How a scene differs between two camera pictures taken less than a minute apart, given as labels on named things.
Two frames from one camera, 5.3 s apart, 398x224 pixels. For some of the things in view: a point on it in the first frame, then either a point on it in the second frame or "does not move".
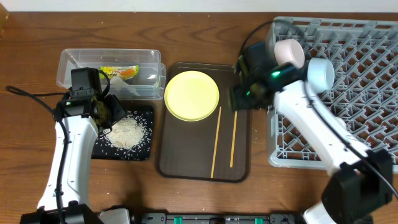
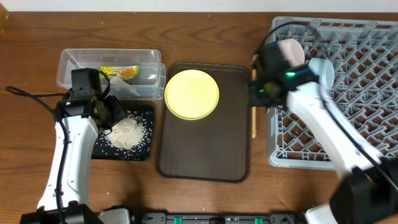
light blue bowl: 321,74 does not move
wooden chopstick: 216,144 to 254,78
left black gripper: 112,109 does not move
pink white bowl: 289,50 does not move
